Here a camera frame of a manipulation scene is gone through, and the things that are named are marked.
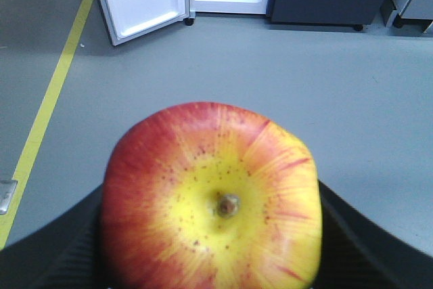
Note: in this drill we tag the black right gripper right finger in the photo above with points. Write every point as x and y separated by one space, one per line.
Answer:
357 253

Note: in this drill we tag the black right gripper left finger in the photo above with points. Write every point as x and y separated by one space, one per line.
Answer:
63 254

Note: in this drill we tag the red yellow apple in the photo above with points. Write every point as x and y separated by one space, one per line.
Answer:
208 195

